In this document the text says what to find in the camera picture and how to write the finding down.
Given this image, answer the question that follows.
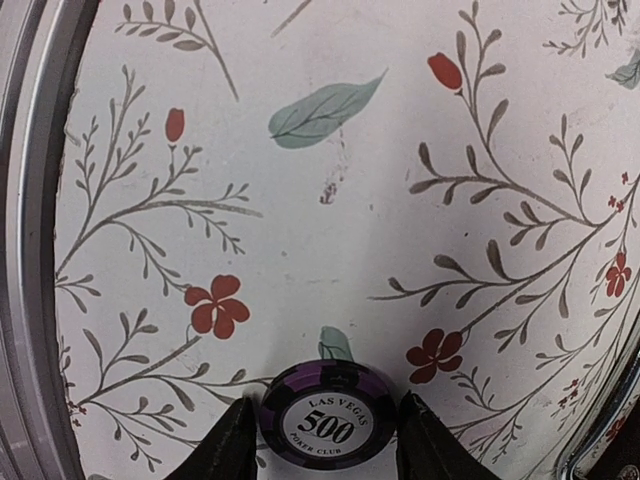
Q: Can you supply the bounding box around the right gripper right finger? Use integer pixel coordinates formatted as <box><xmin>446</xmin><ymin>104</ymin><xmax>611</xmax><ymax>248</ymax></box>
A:
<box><xmin>396</xmin><ymin>391</ymin><xmax>499</xmax><ymax>480</ymax></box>

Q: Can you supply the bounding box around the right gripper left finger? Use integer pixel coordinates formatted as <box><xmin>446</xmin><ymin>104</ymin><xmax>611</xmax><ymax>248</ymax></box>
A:
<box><xmin>166</xmin><ymin>397</ymin><xmax>258</xmax><ymax>480</ymax></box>

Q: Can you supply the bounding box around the black poker chip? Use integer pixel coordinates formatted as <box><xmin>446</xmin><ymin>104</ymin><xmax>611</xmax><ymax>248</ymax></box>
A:
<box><xmin>258</xmin><ymin>359</ymin><xmax>397</xmax><ymax>471</ymax></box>

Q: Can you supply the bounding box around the black poker set case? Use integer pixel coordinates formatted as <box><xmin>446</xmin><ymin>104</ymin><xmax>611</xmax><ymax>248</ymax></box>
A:
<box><xmin>555</xmin><ymin>343</ymin><xmax>639</xmax><ymax>479</ymax></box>

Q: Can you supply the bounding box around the front aluminium rail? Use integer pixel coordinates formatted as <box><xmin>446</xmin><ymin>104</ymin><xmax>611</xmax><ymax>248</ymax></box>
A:
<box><xmin>1</xmin><ymin>1</ymin><xmax>98</xmax><ymax>479</ymax></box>

